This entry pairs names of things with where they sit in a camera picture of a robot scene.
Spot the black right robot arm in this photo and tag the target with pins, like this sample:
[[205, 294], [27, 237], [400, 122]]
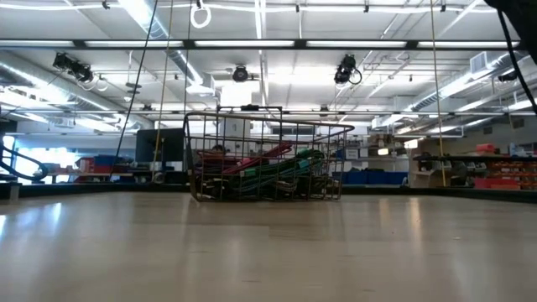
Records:
[[524, 17]]

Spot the person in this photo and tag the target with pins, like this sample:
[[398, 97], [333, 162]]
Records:
[[218, 148]]

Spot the blue storage bins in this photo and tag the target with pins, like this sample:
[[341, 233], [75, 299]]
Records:
[[373, 177]]

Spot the black background monitor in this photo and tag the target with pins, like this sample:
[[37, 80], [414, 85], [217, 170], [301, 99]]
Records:
[[159, 147]]

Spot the overhead LED light bar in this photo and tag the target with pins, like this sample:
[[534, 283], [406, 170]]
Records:
[[243, 43]]

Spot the thin black crossbar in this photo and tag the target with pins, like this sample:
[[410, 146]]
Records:
[[398, 112]]

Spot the blue crate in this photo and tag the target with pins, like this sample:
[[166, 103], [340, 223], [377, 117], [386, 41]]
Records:
[[109, 159]]

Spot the red crate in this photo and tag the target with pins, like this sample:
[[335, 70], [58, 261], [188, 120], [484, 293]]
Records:
[[94, 168]]

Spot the dark storage shelf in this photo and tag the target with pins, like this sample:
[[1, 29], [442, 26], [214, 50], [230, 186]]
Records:
[[474, 158]]

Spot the red box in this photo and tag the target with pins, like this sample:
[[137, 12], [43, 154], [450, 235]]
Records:
[[486, 149]]

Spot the red storage bin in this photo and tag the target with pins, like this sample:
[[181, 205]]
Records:
[[495, 183]]

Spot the small black ceiling device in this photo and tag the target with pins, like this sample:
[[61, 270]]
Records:
[[507, 76]]

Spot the round black ceiling camera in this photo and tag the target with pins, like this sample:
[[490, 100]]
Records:
[[240, 74]]

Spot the black aluminium table frame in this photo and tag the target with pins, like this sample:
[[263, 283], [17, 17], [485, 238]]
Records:
[[461, 194]]

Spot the black ceiling camera cluster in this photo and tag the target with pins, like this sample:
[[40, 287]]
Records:
[[75, 69]]

